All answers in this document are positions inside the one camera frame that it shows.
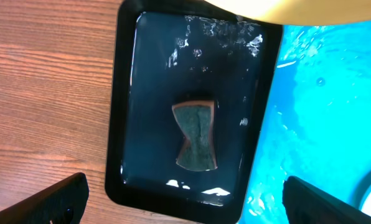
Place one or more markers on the teal plastic tray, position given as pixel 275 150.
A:
pixel 317 124

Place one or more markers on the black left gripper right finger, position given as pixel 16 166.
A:
pixel 307 204

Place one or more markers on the black rectangular tray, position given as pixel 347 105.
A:
pixel 169 52

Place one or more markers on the yellow plate with long stain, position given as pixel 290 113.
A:
pixel 299 12

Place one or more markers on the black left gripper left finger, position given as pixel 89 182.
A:
pixel 63 202

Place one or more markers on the green scrubbing sponge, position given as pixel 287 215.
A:
pixel 196 121

